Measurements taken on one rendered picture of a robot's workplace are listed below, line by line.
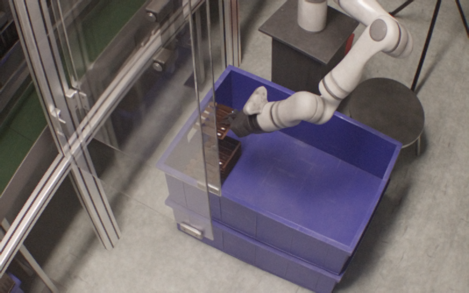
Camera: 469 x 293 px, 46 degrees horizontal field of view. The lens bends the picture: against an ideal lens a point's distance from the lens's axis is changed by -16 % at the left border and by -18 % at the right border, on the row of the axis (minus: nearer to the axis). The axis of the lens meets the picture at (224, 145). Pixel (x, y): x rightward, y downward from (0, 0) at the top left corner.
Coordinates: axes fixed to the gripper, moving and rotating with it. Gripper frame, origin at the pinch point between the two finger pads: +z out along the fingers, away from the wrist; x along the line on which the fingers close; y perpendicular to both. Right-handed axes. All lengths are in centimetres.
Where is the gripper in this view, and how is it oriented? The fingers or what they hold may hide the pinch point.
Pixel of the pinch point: (221, 120)
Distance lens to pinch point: 185.4
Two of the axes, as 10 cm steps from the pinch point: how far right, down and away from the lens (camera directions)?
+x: 4.9, -7.3, 4.7
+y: 6.4, 6.7, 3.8
